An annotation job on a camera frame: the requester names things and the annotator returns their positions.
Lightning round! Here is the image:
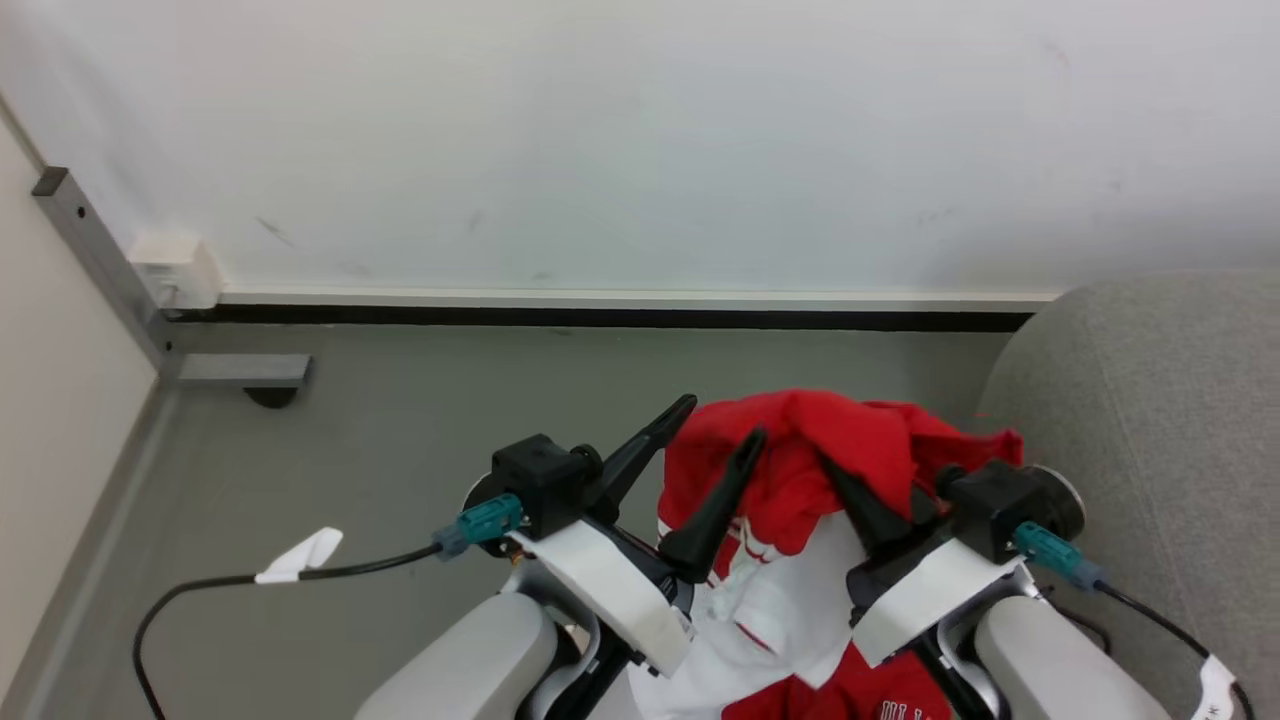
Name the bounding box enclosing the grey fabric sofa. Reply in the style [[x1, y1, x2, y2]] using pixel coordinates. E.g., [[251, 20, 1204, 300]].
[[975, 272, 1280, 720]]

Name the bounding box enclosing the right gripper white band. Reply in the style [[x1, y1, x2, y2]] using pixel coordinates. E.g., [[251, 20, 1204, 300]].
[[822, 458, 1026, 668]]

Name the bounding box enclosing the white wall box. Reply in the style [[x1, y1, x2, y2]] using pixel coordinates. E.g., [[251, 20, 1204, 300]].
[[130, 234, 223, 311]]

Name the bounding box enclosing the red and white garment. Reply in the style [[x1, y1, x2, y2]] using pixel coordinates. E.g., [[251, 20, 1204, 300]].
[[628, 390, 1026, 720]]

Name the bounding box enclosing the grey floor skirting rail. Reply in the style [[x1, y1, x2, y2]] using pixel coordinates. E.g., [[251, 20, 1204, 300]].
[[0, 380, 181, 720]]

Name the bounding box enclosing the black cable with teal plug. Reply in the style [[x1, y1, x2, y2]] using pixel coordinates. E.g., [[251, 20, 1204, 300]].
[[133, 493, 526, 720], [1012, 522, 1256, 720]]

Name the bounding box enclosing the white cable tag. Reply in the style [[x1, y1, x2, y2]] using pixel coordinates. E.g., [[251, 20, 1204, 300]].
[[255, 527, 344, 585], [1195, 655, 1239, 720]]

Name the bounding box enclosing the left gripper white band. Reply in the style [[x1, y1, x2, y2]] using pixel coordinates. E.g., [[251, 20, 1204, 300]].
[[508, 394, 766, 678]]

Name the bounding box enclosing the white and black baseboard strip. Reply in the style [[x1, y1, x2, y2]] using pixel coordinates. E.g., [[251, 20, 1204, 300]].
[[165, 290, 1061, 333]]

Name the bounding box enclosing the grey metal frame post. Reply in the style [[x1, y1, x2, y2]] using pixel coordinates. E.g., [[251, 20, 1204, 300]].
[[32, 167, 313, 389]]

